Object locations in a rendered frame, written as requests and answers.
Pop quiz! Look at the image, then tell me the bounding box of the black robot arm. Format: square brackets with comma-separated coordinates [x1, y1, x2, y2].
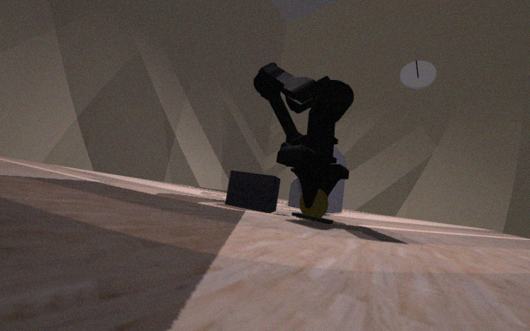
[254, 63, 354, 149]

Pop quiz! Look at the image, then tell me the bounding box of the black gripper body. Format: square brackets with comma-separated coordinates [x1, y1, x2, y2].
[276, 128, 349, 179]

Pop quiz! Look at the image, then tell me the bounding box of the gold coin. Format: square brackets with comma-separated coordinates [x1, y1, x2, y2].
[300, 188, 328, 218]

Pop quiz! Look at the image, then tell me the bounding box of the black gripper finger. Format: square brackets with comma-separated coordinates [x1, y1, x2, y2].
[319, 176, 341, 197]
[291, 168, 324, 209]

